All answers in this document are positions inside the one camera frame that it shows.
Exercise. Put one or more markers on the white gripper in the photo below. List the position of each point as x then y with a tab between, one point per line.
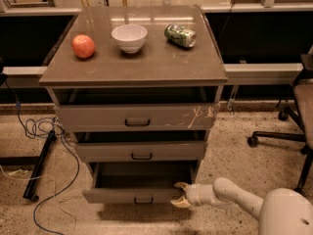
194	195

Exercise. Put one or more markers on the grey bottom drawer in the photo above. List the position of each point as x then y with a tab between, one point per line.
139	182

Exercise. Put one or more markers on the grey drawer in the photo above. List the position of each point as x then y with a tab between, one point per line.
141	151
96	118
139	182

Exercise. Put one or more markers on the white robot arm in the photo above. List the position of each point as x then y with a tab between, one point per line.
281	212

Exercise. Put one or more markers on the grey middle drawer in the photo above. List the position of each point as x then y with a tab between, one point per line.
141	151

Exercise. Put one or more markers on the grey top drawer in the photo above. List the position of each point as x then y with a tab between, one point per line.
96	118

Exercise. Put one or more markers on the grey drawer cabinet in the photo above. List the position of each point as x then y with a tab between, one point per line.
161	72

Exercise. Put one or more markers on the black wheeled stand leg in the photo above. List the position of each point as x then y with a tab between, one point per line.
36	161

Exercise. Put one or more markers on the green soda can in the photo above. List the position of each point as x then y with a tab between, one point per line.
180	35

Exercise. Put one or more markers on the white bowl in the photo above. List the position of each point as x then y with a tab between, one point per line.
130	38

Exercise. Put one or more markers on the red apple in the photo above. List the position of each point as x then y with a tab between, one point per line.
83	46

